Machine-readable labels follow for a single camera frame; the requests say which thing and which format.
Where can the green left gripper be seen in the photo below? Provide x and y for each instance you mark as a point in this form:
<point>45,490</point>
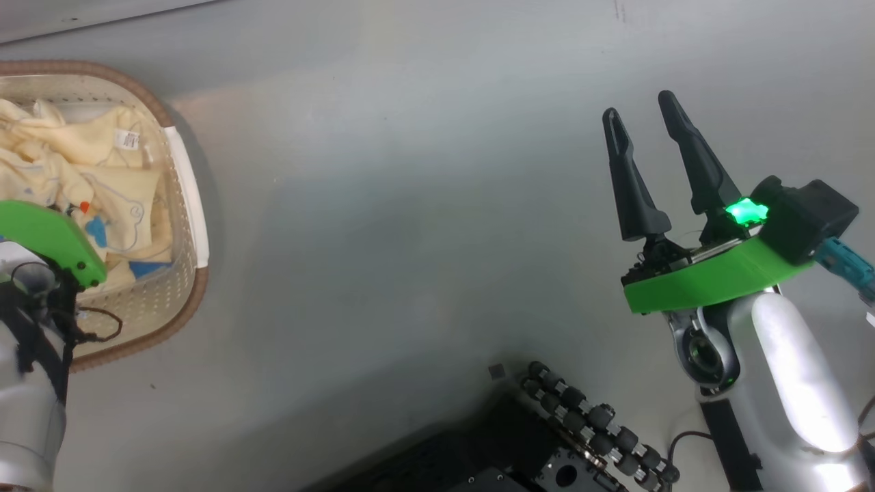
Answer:
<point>48,236</point>

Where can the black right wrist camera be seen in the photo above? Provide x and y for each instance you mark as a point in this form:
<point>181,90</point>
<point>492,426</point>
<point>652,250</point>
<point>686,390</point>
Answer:
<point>806,215</point>

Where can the cream baby clothes blue print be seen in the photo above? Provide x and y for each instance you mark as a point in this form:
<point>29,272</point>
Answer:
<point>89,147</point>

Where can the cream perforated basket brown rim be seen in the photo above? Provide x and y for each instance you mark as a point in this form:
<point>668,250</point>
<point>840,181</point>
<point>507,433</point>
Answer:
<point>183,225</point>

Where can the white front-load washing machine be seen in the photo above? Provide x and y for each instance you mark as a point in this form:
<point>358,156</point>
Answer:
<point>68,14</point>

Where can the teal right camera connector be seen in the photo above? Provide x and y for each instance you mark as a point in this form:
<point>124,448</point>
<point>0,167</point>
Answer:
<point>844,263</point>

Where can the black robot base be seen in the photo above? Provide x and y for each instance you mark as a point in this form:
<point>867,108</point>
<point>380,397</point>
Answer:
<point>478,451</point>

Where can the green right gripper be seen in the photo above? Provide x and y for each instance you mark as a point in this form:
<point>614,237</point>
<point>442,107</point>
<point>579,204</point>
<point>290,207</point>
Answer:
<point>711,283</point>

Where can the small grey square tab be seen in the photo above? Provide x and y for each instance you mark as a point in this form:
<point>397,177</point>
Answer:
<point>497,372</point>

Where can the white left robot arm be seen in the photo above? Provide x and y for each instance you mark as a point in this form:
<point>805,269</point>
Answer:
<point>27,424</point>

